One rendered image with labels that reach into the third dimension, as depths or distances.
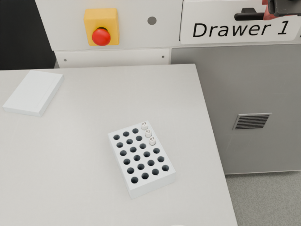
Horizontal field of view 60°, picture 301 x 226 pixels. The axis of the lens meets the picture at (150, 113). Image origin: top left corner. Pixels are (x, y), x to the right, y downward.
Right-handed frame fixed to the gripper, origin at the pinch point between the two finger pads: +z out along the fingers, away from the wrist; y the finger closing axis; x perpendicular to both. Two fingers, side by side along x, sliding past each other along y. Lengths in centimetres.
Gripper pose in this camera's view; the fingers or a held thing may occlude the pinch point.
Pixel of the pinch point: (267, 10)
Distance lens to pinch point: 65.7
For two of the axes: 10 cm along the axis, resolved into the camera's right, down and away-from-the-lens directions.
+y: -0.4, -10.0, 0.8
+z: -0.5, 0.8, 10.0
